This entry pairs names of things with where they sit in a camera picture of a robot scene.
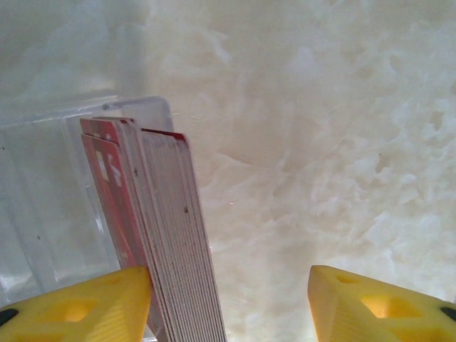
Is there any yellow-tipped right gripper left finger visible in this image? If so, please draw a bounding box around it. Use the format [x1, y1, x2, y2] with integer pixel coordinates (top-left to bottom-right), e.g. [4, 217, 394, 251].
[0, 265, 154, 342]

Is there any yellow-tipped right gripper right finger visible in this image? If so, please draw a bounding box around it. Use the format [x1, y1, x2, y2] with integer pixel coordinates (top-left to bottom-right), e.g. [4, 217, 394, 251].
[308, 264, 456, 342]

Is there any clear plastic card box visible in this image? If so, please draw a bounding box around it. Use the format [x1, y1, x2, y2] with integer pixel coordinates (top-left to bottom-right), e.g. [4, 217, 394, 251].
[0, 95, 175, 342]

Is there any stack of red cards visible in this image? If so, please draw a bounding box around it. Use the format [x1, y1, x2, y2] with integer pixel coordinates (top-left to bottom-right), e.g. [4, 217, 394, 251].
[80, 117, 229, 342]

